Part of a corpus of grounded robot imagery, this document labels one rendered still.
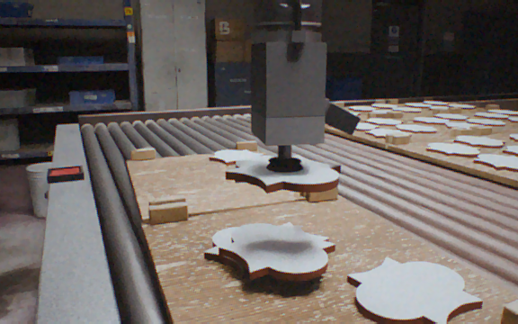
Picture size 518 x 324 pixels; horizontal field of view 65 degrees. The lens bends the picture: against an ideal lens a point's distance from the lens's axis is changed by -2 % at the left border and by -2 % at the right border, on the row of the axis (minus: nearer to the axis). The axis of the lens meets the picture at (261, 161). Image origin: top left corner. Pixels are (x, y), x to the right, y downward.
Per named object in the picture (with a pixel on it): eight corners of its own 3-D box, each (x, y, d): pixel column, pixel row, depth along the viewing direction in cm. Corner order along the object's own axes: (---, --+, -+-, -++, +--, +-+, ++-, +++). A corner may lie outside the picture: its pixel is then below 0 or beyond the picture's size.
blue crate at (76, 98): (69, 105, 484) (67, 91, 480) (76, 102, 520) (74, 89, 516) (113, 104, 495) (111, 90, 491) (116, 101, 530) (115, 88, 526)
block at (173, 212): (149, 226, 62) (148, 209, 61) (148, 221, 64) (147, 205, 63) (189, 220, 64) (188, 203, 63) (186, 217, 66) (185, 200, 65)
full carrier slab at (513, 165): (522, 189, 84) (524, 168, 83) (387, 149, 120) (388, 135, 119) (612, 170, 98) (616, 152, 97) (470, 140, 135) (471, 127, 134)
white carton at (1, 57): (-8, 67, 454) (-11, 47, 449) (4, 67, 482) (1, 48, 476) (26, 67, 459) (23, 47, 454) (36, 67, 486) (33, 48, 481)
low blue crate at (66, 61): (58, 67, 460) (57, 57, 458) (56, 66, 493) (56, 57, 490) (104, 66, 484) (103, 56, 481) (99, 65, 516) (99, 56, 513)
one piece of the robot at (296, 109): (379, 4, 41) (369, 164, 45) (343, 13, 50) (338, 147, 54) (261, 1, 39) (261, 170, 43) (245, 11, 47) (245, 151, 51)
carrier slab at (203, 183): (143, 229, 65) (142, 219, 65) (126, 166, 102) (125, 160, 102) (337, 202, 77) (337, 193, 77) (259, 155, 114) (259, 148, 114)
